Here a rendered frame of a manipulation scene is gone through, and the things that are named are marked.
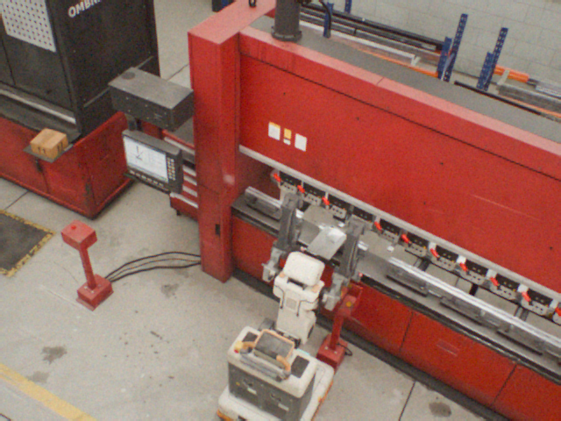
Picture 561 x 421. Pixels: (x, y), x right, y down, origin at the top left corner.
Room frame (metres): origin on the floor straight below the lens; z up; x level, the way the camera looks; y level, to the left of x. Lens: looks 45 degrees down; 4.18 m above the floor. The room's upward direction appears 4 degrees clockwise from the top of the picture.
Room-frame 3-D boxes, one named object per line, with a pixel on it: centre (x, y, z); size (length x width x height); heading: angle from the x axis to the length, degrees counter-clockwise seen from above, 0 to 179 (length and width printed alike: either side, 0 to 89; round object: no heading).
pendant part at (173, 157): (3.19, 0.87, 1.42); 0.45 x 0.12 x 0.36; 64
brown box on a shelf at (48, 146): (3.74, 1.89, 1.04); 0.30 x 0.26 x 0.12; 65
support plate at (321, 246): (2.93, -0.36, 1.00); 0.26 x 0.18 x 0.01; 150
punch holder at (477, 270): (2.56, -1.27, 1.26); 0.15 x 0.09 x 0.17; 60
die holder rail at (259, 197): (3.33, 0.04, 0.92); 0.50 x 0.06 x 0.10; 60
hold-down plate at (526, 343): (2.30, -1.61, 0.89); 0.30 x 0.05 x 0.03; 60
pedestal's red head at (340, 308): (2.64, -0.49, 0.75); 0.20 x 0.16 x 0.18; 64
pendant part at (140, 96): (3.29, 0.88, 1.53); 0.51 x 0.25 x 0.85; 64
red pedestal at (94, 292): (3.05, 1.49, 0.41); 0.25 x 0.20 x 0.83; 150
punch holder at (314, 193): (3.17, -0.24, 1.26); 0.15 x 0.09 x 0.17; 60
